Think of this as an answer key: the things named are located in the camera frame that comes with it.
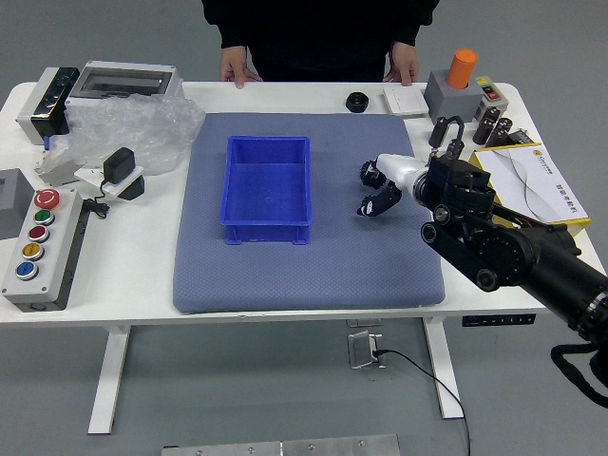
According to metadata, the person's left hand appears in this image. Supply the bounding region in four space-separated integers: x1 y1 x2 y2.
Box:
382 41 422 86

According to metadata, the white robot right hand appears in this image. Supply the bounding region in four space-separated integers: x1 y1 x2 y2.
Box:
355 152 428 219

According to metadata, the person's right hand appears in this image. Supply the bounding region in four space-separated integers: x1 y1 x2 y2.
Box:
218 46 263 90

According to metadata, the large black gear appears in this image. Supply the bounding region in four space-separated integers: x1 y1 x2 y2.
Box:
358 160 381 189

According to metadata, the black hex nut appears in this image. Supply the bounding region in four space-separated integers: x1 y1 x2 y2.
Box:
345 91 371 114

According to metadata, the blue plastic box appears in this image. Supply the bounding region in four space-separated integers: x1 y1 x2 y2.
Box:
218 135 314 246

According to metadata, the white box with clear lid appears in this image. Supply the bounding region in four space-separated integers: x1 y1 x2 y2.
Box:
64 60 184 108

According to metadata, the yellow and white cardboard box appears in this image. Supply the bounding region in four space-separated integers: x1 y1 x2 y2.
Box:
467 142 593 238

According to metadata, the metal floor socket box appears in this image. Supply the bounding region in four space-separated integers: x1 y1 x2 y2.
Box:
347 330 387 371

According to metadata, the grey box with black face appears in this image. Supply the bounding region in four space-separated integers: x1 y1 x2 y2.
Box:
15 66 81 146

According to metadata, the grey five-button control box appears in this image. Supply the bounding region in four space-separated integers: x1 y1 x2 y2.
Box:
0 188 91 314

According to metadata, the black cylindrical capacitor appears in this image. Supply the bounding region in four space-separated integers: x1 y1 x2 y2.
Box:
486 117 514 148
472 104 500 146
428 116 451 148

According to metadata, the orange cylinder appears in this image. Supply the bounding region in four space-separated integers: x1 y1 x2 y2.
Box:
446 47 479 90

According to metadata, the grey square block holder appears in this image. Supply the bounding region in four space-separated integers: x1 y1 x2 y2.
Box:
423 70 485 124

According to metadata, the person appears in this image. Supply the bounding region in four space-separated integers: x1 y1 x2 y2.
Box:
201 0 441 83

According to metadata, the clear bubble wrap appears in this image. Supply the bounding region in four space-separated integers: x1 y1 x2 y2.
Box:
49 93 206 177

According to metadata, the small black electronic module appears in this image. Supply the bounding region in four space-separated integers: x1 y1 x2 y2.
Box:
507 129 542 146

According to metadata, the grey-blue mat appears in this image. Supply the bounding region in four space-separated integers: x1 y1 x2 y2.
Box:
171 112 447 314

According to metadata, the black power adapter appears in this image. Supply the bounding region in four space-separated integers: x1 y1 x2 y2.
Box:
102 146 137 184

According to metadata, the black table control panel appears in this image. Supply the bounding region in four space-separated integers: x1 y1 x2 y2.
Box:
462 313 537 328

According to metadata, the small white bagged part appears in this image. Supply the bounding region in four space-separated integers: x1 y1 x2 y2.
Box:
32 135 89 187

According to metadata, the white table leg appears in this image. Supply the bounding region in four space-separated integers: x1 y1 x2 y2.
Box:
422 316 466 420
87 325 132 436

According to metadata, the grey hollow block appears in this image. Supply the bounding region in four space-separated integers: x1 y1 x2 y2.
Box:
0 168 37 241

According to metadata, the grey metal plate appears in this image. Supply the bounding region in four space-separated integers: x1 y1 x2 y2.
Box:
161 432 401 456

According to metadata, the white wall switch plate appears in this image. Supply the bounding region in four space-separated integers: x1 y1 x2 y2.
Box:
382 85 428 118

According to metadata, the white two-button switch box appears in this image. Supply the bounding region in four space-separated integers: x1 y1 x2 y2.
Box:
474 75 509 120

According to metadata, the black adapter cord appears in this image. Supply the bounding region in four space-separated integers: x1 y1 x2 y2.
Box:
83 178 111 220

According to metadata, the black floor cable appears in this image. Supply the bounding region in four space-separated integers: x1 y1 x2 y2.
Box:
372 349 471 456

